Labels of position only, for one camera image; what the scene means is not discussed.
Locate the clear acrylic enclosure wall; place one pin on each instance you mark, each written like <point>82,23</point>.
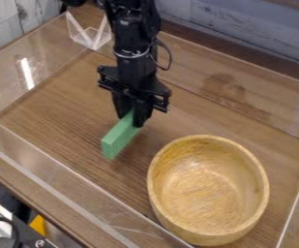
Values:
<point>241,97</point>

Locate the clear acrylic corner bracket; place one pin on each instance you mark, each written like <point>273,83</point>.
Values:
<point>89,37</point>

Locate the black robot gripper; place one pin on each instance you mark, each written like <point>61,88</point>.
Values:
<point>135,87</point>

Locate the brown wooden bowl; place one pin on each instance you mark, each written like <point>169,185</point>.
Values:
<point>209,189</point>

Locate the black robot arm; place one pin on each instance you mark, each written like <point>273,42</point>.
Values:
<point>134,22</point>

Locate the green rectangular block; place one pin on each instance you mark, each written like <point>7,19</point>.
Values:
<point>119,136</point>

